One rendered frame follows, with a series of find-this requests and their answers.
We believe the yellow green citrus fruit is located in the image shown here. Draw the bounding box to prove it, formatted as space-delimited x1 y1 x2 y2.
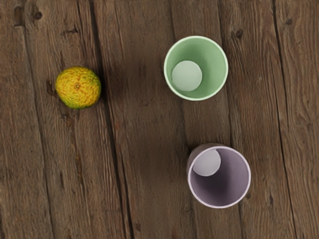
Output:
54 66 102 110

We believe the green cup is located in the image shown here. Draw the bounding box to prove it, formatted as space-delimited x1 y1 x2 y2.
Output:
163 35 229 102

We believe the purple cup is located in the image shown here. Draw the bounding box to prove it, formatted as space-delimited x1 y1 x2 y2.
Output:
186 142 251 209

